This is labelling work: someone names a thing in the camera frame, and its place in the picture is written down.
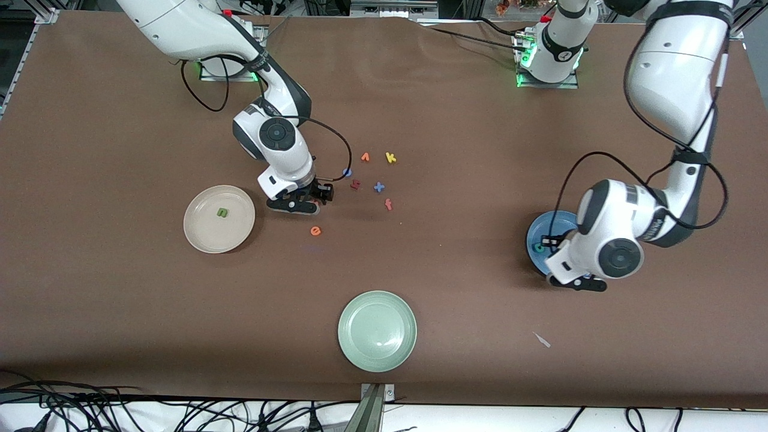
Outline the aluminium mount post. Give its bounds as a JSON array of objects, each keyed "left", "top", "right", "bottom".
[{"left": 345, "top": 383, "right": 397, "bottom": 432}]

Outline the grey metal box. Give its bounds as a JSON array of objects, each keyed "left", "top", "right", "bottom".
[{"left": 350, "top": 0, "right": 440, "bottom": 17}]

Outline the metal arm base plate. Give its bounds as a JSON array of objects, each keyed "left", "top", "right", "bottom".
[
  {"left": 199, "top": 59, "right": 266, "bottom": 82},
  {"left": 514, "top": 29, "right": 580, "bottom": 90}
]

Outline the green round plate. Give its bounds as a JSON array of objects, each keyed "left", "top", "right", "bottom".
[{"left": 337, "top": 290, "right": 418, "bottom": 373}]

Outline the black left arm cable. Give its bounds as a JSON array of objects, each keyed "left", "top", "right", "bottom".
[{"left": 547, "top": 36, "right": 730, "bottom": 247}]

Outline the black cable tangle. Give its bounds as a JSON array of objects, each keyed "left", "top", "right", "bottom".
[{"left": 0, "top": 369, "right": 361, "bottom": 432}]

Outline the black table cable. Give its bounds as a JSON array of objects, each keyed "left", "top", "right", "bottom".
[
  {"left": 474, "top": 18, "right": 530, "bottom": 38},
  {"left": 427, "top": 26, "right": 524, "bottom": 53}
]

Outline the brown table cover sheet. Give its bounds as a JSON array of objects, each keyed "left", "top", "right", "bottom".
[{"left": 0, "top": 9, "right": 768, "bottom": 410}]

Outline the blue round plate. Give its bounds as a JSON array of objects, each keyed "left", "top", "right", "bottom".
[{"left": 526, "top": 210, "right": 580, "bottom": 278}]

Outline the beige round plate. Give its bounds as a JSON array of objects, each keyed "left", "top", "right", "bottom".
[{"left": 183, "top": 185, "right": 256, "bottom": 254}]

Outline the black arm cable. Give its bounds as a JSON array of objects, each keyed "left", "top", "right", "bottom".
[
  {"left": 180, "top": 54, "right": 353, "bottom": 184},
  {"left": 547, "top": 36, "right": 730, "bottom": 247}
]

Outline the aluminium frame rail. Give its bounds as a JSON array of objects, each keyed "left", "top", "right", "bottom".
[
  {"left": 0, "top": 9, "right": 59, "bottom": 118},
  {"left": 729, "top": 9, "right": 751, "bottom": 40}
]

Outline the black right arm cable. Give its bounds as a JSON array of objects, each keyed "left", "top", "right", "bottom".
[{"left": 180, "top": 54, "right": 353, "bottom": 184}]

